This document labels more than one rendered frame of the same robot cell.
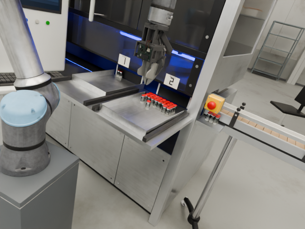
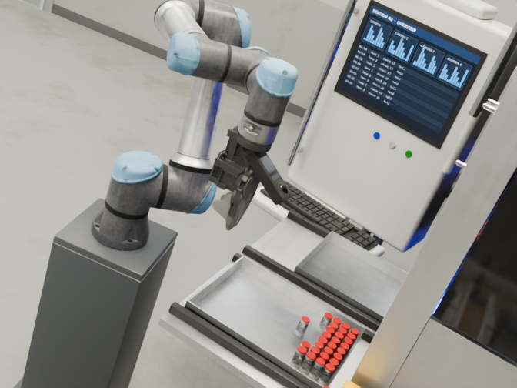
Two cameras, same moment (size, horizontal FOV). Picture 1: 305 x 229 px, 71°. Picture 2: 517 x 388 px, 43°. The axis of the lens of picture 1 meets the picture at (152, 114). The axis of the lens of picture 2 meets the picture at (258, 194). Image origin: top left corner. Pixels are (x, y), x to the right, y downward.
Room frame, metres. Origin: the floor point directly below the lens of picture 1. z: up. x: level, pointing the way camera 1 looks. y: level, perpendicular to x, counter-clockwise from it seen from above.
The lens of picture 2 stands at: (0.60, -1.12, 1.78)
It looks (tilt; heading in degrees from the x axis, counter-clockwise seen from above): 27 degrees down; 81
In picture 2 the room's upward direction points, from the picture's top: 21 degrees clockwise
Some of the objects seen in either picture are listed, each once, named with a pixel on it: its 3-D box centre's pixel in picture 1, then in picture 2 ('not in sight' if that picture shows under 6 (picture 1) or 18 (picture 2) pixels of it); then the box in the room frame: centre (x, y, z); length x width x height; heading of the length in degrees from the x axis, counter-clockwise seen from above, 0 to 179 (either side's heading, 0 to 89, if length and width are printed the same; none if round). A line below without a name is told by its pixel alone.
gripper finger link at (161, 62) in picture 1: (157, 62); (238, 196); (0.75, 0.03, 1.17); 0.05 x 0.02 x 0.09; 63
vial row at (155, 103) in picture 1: (157, 104); (321, 344); (1.03, -0.01, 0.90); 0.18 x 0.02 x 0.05; 62
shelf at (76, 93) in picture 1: (123, 99); (318, 306); (1.05, 0.17, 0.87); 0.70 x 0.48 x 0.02; 63
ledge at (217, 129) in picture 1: (211, 123); not in sight; (1.05, -0.32, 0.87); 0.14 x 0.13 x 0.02; 153
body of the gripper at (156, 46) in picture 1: (152, 42); (242, 162); (0.74, 0.06, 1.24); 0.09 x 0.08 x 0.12; 153
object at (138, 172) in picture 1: (108, 98); not in sight; (1.94, 0.46, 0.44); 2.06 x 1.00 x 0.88; 63
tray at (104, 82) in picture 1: (110, 82); (368, 284); (1.19, 0.29, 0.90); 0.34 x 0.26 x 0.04; 153
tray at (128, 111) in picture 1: (144, 110); (277, 320); (0.93, 0.04, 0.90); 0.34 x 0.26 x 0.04; 152
